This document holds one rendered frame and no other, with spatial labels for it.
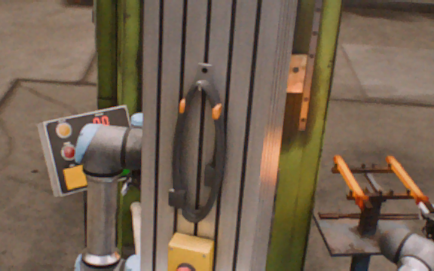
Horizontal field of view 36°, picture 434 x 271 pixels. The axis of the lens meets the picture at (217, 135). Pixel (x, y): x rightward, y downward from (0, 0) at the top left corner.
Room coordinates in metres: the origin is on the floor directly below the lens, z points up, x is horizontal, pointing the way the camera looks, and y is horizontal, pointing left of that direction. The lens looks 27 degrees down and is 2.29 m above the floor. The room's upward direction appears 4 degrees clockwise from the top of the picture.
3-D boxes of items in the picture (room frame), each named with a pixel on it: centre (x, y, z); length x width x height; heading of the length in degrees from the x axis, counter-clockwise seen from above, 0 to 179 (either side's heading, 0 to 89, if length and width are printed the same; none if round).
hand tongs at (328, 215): (2.52, -0.77, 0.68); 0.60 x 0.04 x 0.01; 96
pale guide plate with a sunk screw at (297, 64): (2.67, -0.31, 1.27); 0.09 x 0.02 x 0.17; 101
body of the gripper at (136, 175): (2.10, 0.27, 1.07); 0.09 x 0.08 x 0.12; 166
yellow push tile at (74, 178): (2.13, 0.51, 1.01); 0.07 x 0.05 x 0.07; 126
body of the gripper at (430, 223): (2.10, -0.85, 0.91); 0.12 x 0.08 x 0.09; 11
